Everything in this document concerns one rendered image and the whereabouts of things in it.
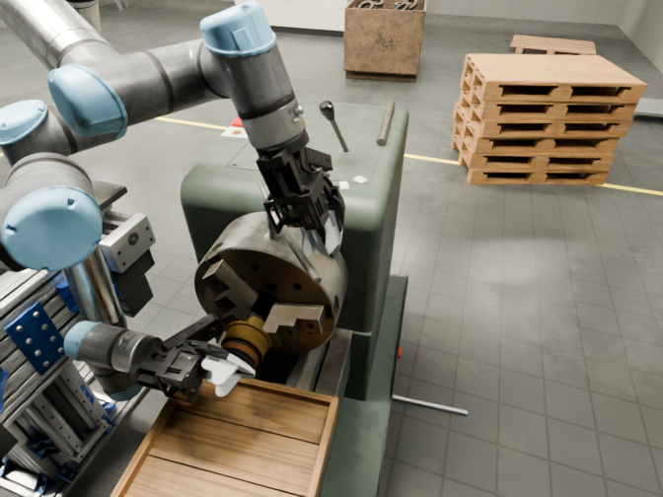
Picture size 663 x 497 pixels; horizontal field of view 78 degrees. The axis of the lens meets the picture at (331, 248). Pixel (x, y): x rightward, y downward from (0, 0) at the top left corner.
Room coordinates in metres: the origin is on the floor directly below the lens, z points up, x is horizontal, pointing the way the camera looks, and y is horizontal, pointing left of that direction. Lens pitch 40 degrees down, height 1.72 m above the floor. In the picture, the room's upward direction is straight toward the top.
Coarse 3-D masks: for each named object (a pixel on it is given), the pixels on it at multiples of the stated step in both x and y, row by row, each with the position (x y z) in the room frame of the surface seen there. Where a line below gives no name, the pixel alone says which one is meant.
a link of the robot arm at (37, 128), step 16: (0, 112) 0.87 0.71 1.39; (16, 112) 0.86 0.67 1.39; (32, 112) 0.85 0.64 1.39; (48, 112) 0.89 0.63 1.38; (0, 128) 0.81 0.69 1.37; (16, 128) 0.82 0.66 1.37; (32, 128) 0.83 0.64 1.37; (48, 128) 0.86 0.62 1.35; (64, 128) 0.88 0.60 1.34; (0, 144) 0.81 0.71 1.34; (16, 144) 0.81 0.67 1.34; (32, 144) 0.82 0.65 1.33; (48, 144) 0.84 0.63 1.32; (64, 144) 0.87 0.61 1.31; (16, 160) 0.81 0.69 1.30
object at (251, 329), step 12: (228, 324) 0.51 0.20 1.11; (240, 324) 0.50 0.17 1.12; (252, 324) 0.50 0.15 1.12; (228, 336) 0.48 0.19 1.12; (240, 336) 0.47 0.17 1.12; (252, 336) 0.48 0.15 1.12; (264, 336) 0.49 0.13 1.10; (228, 348) 0.45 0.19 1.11; (240, 348) 0.45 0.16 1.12; (252, 348) 0.46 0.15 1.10; (264, 348) 0.48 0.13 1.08; (252, 360) 0.44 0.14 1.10
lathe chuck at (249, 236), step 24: (240, 240) 0.62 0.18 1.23; (240, 264) 0.59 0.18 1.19; (264, 264) 0.58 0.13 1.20; (288, 264) 0.57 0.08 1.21; (312, 264) 0.58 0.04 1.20; (336, 264) 0.63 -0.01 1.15; (264, 288) 0.58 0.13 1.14; (288, 288) 0.57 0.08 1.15; (312, 288) 0.56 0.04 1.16; (336, 288) 0.59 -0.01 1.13; (216, 312) 0.61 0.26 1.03; (336, 312) 0.57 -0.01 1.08; (312, 336) 0.56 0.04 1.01
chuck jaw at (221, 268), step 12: (216, 252) 0.61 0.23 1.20; (216, 264) 0.59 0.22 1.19; (228, 264) 0.60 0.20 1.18; (204, 276) 0.57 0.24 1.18; (216, 276) 0.56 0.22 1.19; (228, 276) 0.57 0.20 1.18; (240, 276) 0.59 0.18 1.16; (216, 288) 0.56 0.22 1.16; (228, 288) 0.56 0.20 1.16; (240, 288) 0.57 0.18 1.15; (252, 288) 0.59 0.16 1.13; (216, 300) 0.54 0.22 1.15; (228, 300) 0.53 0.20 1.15; (240, 300) 0.55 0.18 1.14; (252, 300) 0.56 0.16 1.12; (228, 312) 0.53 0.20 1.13; (240, 312) 0.52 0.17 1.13
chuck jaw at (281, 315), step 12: (276, 312) 0.55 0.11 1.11; (288, 312) 0.54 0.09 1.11; (300, 312) 0.54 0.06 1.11; (312, 312) 0.54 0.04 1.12; (324, 312) 0.55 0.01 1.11; (264, 324) 0.52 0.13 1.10; (276, 324) 0.51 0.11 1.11; (288, 324) 0.51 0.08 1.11; (300, 324) 0.52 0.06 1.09; (312, 324) 0.52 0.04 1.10; (324, 324) 0.53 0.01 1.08; (276, 336) 0.49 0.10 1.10; (288, 336) 0.51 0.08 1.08
